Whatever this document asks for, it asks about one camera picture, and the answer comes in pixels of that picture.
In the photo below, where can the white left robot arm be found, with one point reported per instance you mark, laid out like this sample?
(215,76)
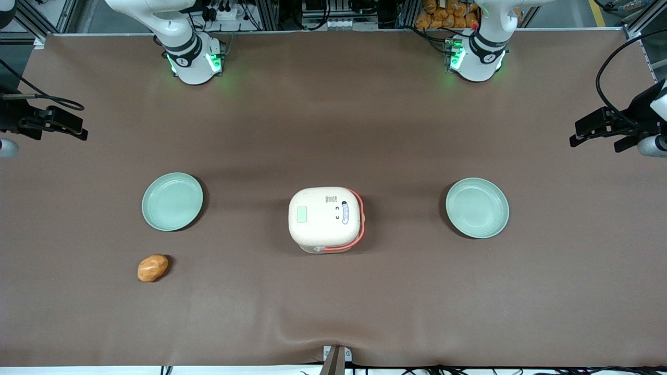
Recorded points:
(479,54)

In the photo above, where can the aluminium frame post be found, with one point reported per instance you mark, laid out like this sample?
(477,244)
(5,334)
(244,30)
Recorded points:
(638,26)

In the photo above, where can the pale green plate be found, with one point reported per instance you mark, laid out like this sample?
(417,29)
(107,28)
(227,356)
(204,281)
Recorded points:
(477,208)
(172,201)

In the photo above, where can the white power strip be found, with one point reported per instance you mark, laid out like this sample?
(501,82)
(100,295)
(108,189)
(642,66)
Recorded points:
(226,13)

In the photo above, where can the brown table mat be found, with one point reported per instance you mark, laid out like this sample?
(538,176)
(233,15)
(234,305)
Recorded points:
(333,302)

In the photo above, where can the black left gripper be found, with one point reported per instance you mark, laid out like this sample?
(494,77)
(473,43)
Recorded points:
(637,112)

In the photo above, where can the orange-brown bread roll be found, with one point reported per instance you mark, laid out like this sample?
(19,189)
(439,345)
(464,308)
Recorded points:
(152,268)

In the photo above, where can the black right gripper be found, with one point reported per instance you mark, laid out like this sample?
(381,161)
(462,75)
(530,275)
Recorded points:
(15,115)

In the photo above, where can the pile of orange bread rolls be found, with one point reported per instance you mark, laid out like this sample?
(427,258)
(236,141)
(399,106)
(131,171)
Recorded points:
(443,15)

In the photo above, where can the black equipment box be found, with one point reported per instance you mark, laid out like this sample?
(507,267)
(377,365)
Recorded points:
(338,13)

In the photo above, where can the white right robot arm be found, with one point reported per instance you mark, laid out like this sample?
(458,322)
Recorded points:
(190,57)

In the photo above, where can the grey metal camera bracket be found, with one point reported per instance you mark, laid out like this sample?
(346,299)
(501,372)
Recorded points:
(336,359)

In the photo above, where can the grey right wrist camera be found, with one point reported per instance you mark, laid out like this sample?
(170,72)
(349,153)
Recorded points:
(6,148)

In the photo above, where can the cream rice cooker orange trim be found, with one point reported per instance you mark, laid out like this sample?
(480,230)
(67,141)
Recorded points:
(323,221)

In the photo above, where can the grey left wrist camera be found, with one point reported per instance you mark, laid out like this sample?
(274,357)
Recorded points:
(654,146)

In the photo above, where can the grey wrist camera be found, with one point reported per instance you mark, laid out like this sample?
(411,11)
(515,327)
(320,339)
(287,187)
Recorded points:
(654,146)
(6,148)

